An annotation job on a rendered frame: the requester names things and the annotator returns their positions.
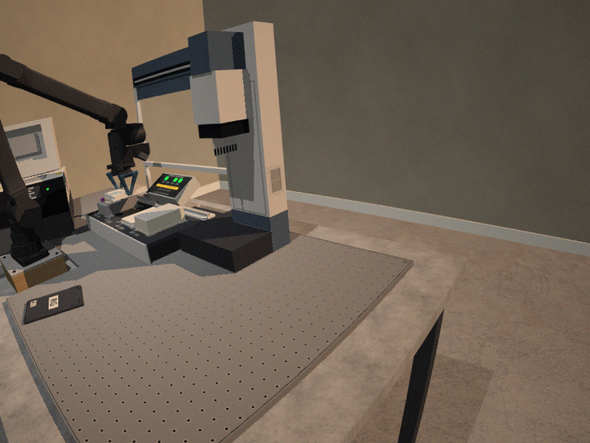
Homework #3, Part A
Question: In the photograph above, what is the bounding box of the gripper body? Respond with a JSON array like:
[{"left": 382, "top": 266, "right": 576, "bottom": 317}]
[{"left": 107, "top": 146, "right": 136, "bottom": 175}]

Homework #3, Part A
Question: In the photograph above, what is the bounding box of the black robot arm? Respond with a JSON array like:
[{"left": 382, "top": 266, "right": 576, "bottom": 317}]
[{"left": 0, "top": 54, "right": 150, "bottom": 267}]

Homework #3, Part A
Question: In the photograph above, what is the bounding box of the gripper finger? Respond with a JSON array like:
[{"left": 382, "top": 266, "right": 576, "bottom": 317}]
[
  {"left": 106, "top": 172, "right": 123, "bottom": 190},
  {"left": 117, "top": 171, "right": 139, "bottom": 195}
]

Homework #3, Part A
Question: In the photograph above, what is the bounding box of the beige benchtop instrument with black keypad panel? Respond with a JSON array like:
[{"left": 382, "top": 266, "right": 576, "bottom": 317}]
[{"left": 0, "top": 117, "right": 75, "bottom": 255}]

